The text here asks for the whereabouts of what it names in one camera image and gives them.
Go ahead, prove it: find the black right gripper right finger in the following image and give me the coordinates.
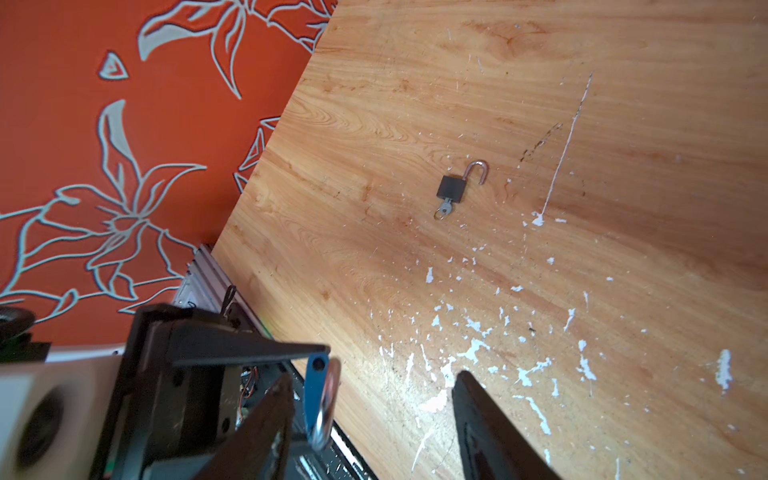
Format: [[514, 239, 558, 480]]
[[452, 370, 558, 479]]

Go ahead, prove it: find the small silver key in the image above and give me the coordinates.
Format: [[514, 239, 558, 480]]
[[433, 199, 453, 220]]

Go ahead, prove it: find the black padlock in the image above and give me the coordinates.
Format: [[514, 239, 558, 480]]
[[436, 160, 489, 204]]

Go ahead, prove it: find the blue padlock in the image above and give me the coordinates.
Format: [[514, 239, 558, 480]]
[[303, 352, 341, 452]]

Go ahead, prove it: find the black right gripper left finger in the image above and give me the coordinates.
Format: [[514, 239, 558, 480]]
[[194, 373, 295, 480]]

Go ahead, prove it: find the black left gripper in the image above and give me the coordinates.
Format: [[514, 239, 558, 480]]
[[89, 304, 330, 479]]

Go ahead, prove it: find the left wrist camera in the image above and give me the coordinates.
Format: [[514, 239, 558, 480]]
[[1, 356, 121, 479]]

